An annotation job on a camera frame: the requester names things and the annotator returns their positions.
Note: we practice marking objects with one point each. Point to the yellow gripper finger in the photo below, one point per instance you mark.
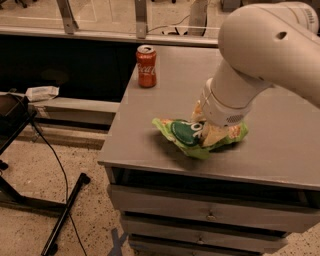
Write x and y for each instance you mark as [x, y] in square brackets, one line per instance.
[197, 114]
[211, 134]

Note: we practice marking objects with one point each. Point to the green rice chip bag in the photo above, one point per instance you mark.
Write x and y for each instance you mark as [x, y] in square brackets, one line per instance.
[187, 136]

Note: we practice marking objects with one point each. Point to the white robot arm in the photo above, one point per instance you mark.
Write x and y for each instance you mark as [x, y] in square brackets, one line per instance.
[261, 45]

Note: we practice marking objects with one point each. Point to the red coke can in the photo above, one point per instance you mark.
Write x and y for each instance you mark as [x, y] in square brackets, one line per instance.
[146, 62]

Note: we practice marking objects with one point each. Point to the grey drawer cabinet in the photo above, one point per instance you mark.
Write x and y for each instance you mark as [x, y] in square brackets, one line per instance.
[243, 200]

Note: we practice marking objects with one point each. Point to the white wipes packet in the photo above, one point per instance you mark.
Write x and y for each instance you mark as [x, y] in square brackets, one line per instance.
[41, 93]

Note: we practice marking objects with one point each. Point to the grey metal railing frame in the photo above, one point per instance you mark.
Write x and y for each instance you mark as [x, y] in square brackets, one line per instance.
[158, 22]

